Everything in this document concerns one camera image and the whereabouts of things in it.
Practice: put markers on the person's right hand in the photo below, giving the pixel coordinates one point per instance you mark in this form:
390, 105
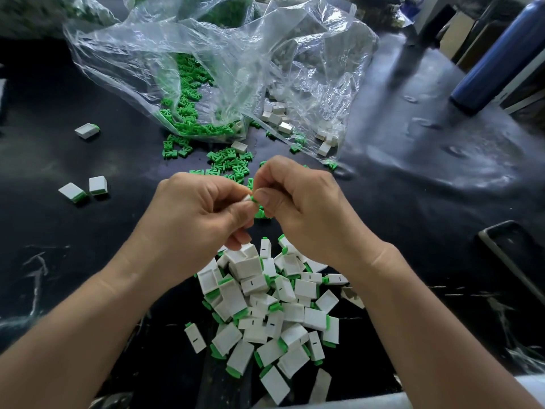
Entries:
319, 213

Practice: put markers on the person's left hand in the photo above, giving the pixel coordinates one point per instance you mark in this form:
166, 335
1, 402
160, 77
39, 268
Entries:
196, 225

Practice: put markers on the assembled white-green part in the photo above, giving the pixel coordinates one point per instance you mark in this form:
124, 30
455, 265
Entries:
72, 192
98, 185
87, 130
195, 337

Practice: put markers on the pile of assembled white-green pieces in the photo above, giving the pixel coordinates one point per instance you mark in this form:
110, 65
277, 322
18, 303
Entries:
268, 315

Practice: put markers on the pile of green clips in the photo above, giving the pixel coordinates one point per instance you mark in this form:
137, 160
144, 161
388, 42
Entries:
192, 106

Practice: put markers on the person's left forearm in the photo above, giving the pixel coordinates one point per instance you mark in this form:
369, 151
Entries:
77, 345

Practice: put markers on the person's right forearm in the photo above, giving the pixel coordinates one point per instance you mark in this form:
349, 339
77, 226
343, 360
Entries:
451, 336

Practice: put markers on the empty white shell right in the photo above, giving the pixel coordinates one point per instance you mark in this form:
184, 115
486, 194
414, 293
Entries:
352, 297

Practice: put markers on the clear plastic bag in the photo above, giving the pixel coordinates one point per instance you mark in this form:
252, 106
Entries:
323, 51

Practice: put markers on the black smartphone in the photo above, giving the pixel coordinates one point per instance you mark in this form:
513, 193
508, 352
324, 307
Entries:
514, 259

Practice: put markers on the plastic bag full of green pieces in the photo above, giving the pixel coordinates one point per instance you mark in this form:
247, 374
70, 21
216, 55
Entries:
223, 6

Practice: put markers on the brown cardboard box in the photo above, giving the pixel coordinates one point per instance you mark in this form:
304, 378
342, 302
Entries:
457, 34

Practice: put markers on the blue cylinder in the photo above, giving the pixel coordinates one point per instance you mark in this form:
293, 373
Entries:
502, 57

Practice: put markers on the large bag of assembled pieces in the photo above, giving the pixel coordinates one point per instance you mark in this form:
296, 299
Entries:
42, 11

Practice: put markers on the white metal frame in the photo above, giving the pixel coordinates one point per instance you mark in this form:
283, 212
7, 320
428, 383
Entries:
434, 6

